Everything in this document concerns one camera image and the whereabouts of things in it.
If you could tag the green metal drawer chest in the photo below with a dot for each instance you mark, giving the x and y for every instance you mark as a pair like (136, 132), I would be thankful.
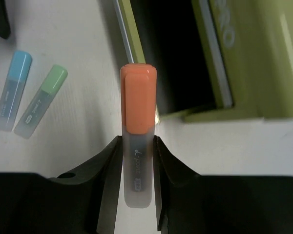
(216, 60)

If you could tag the blue cap highlighter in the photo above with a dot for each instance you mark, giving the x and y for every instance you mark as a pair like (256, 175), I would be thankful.
(13, 89)

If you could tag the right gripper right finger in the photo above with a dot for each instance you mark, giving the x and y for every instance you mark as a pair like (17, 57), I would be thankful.
(190, 203)

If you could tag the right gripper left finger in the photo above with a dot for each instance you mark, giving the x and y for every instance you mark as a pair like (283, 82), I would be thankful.
(83, 200)

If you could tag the green cap highlighter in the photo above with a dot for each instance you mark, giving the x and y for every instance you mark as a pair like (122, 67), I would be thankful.
(41, 101)

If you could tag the orange cap highlighter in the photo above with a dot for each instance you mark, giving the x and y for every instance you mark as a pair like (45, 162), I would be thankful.
(138, 105)

